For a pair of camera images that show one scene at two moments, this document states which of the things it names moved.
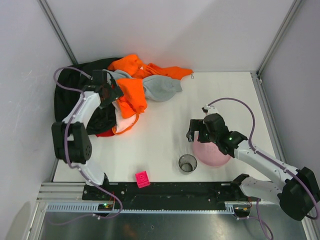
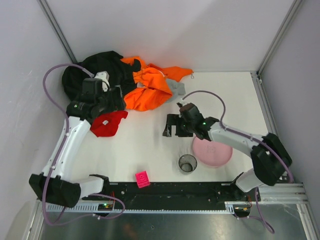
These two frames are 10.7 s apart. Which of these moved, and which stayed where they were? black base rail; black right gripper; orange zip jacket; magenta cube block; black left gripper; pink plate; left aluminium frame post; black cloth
Moved: black cloth; black right gripper; orange zip jacket
Stayed: left aluminium frame post; pink plate; magenta cube block; black base rail; black left gripper
